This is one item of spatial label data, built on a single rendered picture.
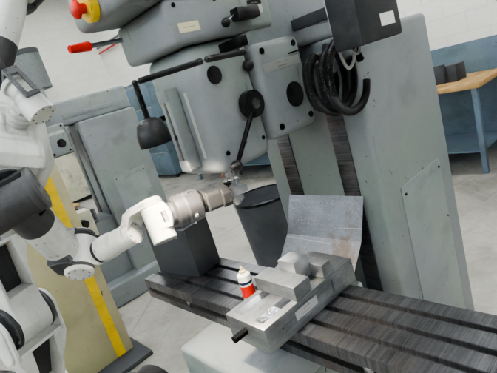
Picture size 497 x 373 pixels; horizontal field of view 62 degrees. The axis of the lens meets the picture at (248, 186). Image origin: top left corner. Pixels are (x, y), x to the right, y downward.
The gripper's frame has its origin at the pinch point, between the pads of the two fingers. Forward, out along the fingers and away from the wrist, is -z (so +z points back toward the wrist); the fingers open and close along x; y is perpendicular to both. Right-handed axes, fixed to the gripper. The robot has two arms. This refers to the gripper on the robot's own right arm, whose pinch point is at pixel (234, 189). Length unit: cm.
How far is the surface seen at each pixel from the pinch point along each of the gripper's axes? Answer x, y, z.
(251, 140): -8.6, -12.6, -5.7
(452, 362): -56, 33, -13
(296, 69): -3.5, -26.5, -27.2
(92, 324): 160, 91, 62
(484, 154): 160, 101, -306
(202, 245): 32.0, 23.6, 6.8
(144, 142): -17.3, -21.4, 22.3
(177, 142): -4.4, -17.9, 12.2
